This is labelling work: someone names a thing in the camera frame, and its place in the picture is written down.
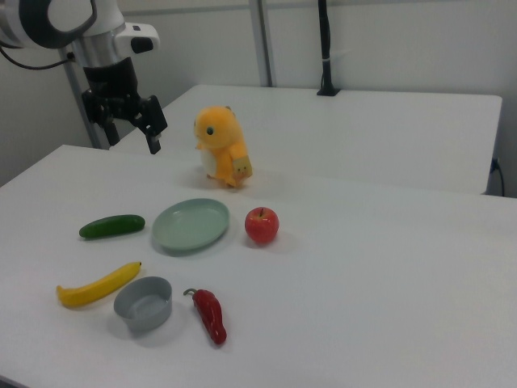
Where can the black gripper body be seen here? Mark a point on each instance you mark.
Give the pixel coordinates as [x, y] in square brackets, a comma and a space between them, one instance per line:
[113, 85]

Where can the aluminium frame post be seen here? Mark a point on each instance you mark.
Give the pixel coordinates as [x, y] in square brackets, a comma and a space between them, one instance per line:
[97, 141]

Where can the red apple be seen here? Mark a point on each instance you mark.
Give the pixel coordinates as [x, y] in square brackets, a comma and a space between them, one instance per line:
[261, 226]

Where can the orange hamster plush toy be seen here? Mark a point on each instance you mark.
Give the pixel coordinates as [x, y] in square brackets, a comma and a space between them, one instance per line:
[220, 141]

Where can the red chili pepper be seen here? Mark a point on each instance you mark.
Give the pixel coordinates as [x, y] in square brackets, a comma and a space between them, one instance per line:
[208, 315]

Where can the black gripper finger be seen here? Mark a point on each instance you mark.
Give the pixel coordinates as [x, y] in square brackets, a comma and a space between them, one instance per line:
[152, 121]
[101, 117]

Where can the grey partition post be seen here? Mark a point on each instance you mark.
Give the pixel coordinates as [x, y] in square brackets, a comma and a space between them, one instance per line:
[262, 40]

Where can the black camera stand pole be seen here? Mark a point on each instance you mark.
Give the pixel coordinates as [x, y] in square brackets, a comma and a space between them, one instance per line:
[325, 40]

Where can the green cucumber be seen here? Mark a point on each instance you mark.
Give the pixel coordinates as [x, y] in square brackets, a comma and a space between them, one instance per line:
[111, 226]

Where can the pale green plate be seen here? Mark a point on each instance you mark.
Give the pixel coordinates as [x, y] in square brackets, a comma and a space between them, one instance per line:
[190, 226]

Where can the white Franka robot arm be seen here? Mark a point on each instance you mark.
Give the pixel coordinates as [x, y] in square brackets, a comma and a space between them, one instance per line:
[16, 24]

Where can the yellow banana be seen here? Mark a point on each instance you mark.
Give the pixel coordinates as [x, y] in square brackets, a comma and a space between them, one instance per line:
[97, 288]

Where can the grey bowl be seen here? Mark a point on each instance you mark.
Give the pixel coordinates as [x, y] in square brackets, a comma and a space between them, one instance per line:
[143, 315]

